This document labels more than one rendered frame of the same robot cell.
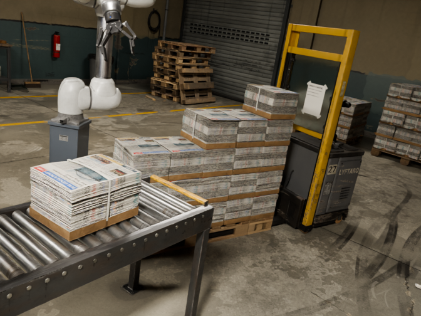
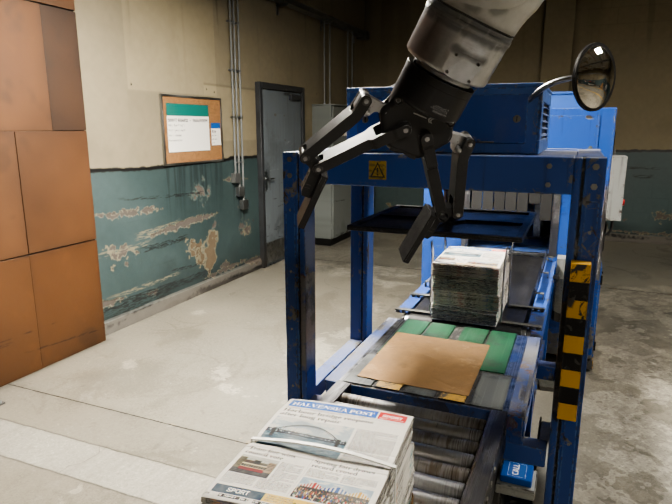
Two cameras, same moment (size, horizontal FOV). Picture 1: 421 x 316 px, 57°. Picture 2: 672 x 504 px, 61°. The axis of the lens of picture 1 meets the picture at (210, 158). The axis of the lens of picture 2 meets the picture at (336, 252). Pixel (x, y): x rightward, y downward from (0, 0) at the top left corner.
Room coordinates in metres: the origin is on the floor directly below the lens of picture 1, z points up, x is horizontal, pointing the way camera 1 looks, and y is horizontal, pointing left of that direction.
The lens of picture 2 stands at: (2.52, 0.32, 1.63)
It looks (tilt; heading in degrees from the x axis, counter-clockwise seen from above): 12 degrees down; 166
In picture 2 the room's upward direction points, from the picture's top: straight up
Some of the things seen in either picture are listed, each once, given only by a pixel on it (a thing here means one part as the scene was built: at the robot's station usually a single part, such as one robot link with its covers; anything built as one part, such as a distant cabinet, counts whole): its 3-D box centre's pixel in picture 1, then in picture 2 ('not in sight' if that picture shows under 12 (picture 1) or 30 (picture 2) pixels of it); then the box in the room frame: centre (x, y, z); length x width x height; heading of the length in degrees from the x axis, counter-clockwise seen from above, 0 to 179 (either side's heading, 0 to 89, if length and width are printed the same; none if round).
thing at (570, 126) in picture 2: not in sight; (526, 203); (-1.44, 2.84, 1.04); 1.51 x 1.30 x 2.07; 143
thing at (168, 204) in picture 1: (156, 199); not in sight; (1.93, 0.25, 0.78); 0.47 x 0.05 x 0.05; 53
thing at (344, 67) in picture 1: (327, 134); not in sight; (3.37, -0.98, 0.97); 0.09 x 0.09 x 1.75; 36
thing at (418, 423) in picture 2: not in sight; (404, 423); (1.10, 0.88, 0.78); 0.47 x 0.05 x 0.05; 53
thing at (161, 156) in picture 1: (187, 190); not in sight; (2.96, 0.15, 0.42); 1.17 x 0.39 x 0.83; 126
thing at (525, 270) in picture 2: not in sight; (487, 289); (-0.20, 1.85, 0.75); 1.53 x 0.64 x 0.10; 143
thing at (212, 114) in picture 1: (213, 114); not in sight; (3.02, 0.03, 1.07); 0.37 x 0.29 x 0.01; 37
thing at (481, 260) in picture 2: not in sight; (471, 283); (0.25, 1.52, 0.93); 0.38 x 0.30 x 0.26; 143
